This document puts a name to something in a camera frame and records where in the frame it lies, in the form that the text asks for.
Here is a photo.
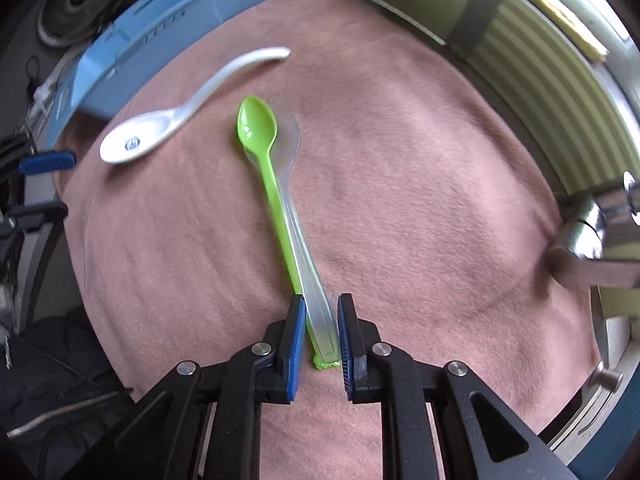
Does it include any clear plastic spoon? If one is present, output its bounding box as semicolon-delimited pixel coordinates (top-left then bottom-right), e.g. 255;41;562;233
246;106;342;366

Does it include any green plastic spoon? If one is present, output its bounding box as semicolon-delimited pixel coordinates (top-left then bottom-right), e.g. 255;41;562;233
234;94;343;373

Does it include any white ceramic soup spoon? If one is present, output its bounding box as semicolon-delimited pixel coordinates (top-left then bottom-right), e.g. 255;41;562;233
99;47;291;165

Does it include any pink towel mat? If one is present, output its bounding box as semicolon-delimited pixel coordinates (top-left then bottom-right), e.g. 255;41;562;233
56;0;600;431

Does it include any gas stove burner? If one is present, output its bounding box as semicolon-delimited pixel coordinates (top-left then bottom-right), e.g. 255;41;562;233
37;0;122;48

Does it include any blue plastic basket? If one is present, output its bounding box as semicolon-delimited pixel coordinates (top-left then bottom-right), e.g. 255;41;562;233
40;0;265;148

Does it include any chrome faucet base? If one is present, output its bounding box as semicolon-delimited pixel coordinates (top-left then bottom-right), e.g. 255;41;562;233
546;169;640;291

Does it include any green striped sink mat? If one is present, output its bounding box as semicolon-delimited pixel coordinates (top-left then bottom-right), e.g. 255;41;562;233
382;0;639;192

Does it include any yellow sponge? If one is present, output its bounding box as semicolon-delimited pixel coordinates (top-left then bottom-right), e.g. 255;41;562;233
528;0;608;63

